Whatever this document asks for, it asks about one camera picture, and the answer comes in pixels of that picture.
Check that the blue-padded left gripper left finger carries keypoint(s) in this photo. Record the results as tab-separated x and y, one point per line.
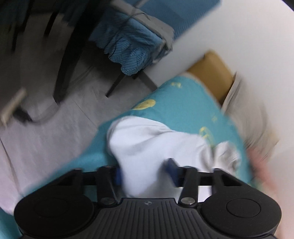
109	189

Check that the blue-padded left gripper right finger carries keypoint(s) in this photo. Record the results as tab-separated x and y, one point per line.
186	178

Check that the white t-shirt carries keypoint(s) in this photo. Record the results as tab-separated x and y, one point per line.
142	146

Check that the teal smiley bed sheet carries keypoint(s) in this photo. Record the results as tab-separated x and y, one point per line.
74	136

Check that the grey pillow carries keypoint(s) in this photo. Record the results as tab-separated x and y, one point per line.
249	115

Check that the mustard yellow headboard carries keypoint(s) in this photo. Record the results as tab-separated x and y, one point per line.
214	74

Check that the blue covered chair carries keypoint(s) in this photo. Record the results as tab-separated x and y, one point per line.
130	44

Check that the grey cloth on chair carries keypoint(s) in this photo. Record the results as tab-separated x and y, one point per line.
161	29

